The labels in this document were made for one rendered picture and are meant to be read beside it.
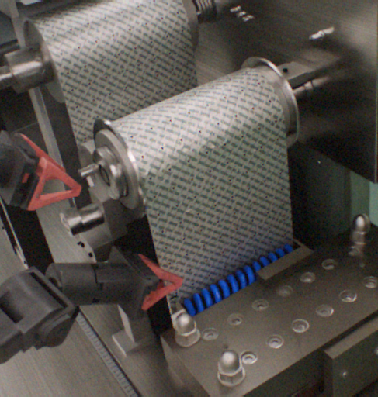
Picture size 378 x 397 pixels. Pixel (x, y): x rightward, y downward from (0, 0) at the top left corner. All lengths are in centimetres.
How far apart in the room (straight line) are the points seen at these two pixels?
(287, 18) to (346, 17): 13
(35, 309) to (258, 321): 32
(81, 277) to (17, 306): 10
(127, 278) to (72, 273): 8
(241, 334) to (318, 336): 11
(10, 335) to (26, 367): 38
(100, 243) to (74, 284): 13
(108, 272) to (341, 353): 33
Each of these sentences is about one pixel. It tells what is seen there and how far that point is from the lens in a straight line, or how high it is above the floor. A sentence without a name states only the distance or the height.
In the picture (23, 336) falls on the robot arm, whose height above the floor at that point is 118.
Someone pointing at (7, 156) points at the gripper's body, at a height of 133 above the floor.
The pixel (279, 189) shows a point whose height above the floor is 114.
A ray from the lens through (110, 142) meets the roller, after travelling 82.
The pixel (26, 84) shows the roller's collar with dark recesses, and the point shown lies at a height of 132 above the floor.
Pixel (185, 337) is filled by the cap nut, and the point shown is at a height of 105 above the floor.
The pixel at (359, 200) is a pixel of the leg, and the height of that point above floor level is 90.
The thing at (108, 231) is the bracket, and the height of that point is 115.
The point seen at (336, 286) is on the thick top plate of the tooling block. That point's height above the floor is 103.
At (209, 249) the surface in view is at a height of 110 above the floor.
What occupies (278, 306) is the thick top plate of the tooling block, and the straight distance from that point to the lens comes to 93.
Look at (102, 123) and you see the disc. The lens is 84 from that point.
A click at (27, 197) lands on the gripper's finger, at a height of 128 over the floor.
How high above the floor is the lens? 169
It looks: 34 degrees down
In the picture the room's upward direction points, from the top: 11 degrees counter-clockwise
